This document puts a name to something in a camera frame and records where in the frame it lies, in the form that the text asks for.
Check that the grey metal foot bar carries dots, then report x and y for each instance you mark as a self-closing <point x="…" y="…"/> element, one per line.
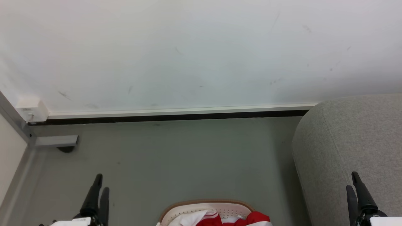
<point x="56" y="141"/>

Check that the white laundry basket tan rim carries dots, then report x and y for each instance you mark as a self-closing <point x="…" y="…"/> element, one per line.
<point x="220" y="207"/>

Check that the grey metal partition frame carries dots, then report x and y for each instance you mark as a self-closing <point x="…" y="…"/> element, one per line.
<point x="15" y="121"/>

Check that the grey fabric sofa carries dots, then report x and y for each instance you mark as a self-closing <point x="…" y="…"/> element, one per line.
<point x="339" y="147"/>

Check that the white wall trim strip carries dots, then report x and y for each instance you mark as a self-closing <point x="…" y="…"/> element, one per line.
<point x="157" y="112"/>

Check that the small white wall box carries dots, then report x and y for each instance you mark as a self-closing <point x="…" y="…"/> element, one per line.
<point x="31" y="108"/>

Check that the red and white garment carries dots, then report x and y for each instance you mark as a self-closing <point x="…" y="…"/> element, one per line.
<point x="188" y="219"/>

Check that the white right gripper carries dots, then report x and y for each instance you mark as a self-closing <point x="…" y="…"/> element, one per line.
<point x="384" y="221"/>

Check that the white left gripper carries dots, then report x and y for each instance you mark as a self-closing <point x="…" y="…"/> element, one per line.
<point x="72" y="223"/>

